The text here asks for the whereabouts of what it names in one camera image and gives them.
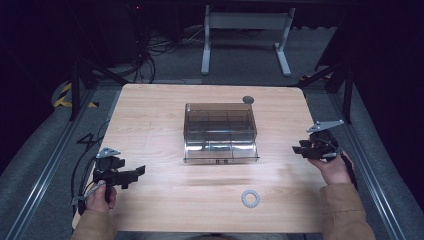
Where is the person's right hand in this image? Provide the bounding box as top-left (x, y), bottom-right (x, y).
top-left (307, 151), bottom-right (354, 186)

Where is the black cable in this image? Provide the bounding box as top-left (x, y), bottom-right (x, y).
top-left (337, 146), bottom-right (359, 192)
top-left (70, 119), bottom-right (112, 216)

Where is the grey braided cable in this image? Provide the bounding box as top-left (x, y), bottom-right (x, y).
top-left (70, 179), bottom-right (107, 206)

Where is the yellow black hazard tape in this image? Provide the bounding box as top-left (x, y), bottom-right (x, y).
top-left (53, 81), bottom-right (100, 109)

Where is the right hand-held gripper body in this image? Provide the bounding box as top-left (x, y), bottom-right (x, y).
top-left (305, 119), bottom-right (345, 164)

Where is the black metal frame leg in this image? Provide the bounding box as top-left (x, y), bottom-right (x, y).
top-left (68, 56), bottom-right (131, 122)
top-left (298, 49), bottom-right (355, 125)

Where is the bundle of black floor cables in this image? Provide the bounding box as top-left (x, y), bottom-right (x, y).
top-left (129, 19), bottom-right (208, 84)

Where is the grey metal table stand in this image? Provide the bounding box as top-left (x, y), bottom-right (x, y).
top-left (200, 4), bottom-right (297, 78)

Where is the silver ring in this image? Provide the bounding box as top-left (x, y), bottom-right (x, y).
top-left (241, 189), bottom-right (261, 209)

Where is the grey metal floor rail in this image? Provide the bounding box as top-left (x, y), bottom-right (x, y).
top-left (328, 87), bottom-right (409, 240)
top-left (3, 87), bottom-right (98, 240)

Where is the smoky transparent plastic box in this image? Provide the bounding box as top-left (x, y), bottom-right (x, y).
top-left (182, 102), bottom-right (260, 165)

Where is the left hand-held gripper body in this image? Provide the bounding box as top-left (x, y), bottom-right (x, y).
top-left (92, 146), bottom-right (132, 204)

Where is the person's left hand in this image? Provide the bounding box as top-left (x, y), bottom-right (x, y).
top-left (85, 180), bottom-right (118, 214)

